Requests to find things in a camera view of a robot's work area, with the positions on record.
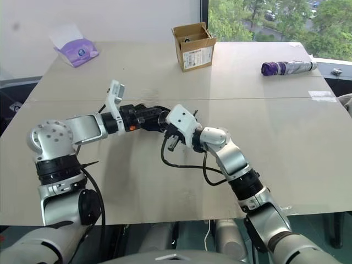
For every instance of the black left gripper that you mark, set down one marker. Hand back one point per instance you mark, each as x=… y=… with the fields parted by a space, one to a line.
x=130 y=116

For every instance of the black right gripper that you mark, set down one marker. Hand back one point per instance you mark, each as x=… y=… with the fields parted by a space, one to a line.
x=174 y=137

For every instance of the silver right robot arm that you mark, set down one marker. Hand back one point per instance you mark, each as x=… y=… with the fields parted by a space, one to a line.
x=233 y=159

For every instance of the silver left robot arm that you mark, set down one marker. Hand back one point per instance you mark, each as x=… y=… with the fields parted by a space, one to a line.
x=82 y=126

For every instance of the open cardboard box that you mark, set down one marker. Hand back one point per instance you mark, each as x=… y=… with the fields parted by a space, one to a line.
x=196 y=52

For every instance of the dark item in cardboard box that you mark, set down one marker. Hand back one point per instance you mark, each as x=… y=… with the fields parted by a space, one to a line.
x=186 y=39

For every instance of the purple tissue pack white box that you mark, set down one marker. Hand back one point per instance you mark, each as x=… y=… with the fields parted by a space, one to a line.
x=79 y=50

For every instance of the grey robot torso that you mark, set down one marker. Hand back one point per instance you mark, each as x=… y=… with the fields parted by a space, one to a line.
x=181 y=257

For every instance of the folded purple silver umbrella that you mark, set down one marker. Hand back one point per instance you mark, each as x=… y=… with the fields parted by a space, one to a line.
x=288 y=67

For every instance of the clear tape strip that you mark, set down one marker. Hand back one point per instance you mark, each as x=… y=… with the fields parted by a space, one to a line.
x=322 y=95

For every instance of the parked car outside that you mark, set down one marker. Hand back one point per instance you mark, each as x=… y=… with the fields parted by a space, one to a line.
x=270 y=15

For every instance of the small dark metal object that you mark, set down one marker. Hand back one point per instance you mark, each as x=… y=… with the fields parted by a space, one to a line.
x=336 y=71

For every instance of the beige fabric seat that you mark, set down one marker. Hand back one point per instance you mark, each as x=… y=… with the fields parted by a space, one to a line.
x=347 y=105

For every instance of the dark table leg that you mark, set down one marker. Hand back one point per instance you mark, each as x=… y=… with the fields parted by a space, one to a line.
x=336 y=229

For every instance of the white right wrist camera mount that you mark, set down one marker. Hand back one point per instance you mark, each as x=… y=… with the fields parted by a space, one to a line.
x=181 y=118

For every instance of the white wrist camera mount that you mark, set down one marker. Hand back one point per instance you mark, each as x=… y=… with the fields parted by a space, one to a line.
x=181 y=118
x=112 y=104

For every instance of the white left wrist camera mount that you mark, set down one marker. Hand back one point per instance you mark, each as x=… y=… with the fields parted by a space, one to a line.
x=112 y=104

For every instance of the dark window frame post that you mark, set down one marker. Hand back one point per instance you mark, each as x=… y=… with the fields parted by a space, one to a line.
x=204 y=20

